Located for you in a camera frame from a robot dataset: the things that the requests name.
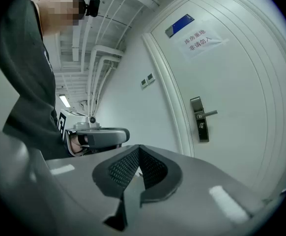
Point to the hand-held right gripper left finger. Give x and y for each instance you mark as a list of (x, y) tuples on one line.
[(84, 181)]

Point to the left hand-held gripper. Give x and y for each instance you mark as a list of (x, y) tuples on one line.
[(65, 122)]

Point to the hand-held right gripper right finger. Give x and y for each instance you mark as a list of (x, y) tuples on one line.
[(207, 176)]

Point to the silver door lock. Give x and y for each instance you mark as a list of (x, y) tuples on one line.
[(202, 131)]

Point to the small silver key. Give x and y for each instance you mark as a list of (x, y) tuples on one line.
[(201, 125)]

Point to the white door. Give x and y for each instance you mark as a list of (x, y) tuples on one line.
[(231, 95)]

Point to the blue door sign plate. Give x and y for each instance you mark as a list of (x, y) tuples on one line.
[(181, 24)]

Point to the person's left hand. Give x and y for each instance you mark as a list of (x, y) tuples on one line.
[(75, 144)]

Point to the ceiling strip light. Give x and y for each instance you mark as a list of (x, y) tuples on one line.
[(64, 100)]

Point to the white ceiling pipes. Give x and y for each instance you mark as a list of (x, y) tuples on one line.
[(101, 65)]

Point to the person's dark shirt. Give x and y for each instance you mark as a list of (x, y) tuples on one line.
[(27, 82)]

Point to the person's head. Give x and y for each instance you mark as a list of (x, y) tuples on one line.
[(57, 13)]

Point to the white paper notice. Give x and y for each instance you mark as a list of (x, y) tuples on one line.
[(202, 43)]

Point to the white wall control panel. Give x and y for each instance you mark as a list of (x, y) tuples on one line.
[(151, 78), (144, 83)]

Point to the white door frame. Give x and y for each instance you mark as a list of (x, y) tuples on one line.
[(168, 82)]

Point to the black head camera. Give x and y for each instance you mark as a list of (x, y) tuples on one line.
[(93, 7)]

